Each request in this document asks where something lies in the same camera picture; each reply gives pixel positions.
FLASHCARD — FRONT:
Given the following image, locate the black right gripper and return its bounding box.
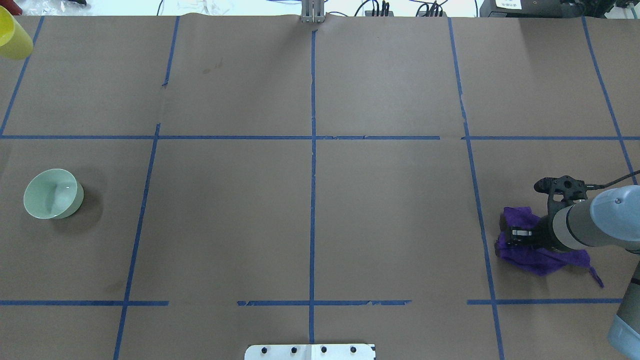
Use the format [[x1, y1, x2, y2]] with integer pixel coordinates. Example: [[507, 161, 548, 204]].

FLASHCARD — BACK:
[[506, 215, 560, 251]]

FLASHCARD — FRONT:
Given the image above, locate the purple cloth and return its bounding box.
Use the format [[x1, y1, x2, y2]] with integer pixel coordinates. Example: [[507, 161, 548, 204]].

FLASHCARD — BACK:
[[494, 207, 605, 289]]

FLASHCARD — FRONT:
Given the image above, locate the light green ceramic bowl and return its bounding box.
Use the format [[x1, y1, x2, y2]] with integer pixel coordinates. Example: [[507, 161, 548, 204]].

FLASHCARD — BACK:
[[23, 168, 85, 220]]

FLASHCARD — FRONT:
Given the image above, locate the yellow plastic cup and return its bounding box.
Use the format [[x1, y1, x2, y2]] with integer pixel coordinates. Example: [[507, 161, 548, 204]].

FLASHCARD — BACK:
[[0, 6, 34, 60]]

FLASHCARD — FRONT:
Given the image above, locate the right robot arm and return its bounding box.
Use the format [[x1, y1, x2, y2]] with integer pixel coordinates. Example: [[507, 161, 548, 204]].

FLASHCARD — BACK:
[[494, 185, 640, 285]]

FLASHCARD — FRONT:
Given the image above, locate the black device with label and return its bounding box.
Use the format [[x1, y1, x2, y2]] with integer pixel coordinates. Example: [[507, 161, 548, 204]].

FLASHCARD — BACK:
[[478, 0, 594, 19]]

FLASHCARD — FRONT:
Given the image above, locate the black power strip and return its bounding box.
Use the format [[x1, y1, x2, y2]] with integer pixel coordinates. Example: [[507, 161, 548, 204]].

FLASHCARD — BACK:
[[359, 0, 394, 18]]

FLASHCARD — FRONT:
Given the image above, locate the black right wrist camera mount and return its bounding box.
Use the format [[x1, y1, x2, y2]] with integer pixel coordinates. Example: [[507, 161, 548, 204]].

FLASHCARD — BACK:
[[534, 175, 588, 217]]

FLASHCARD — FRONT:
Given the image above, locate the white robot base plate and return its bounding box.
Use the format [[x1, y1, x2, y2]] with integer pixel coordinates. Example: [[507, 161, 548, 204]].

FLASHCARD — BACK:
[[244, 343, 377, 360]]

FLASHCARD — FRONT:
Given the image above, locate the aluminium frame post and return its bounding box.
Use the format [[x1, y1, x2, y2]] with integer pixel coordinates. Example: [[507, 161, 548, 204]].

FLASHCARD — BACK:
[[300, 0, 326, 24]]

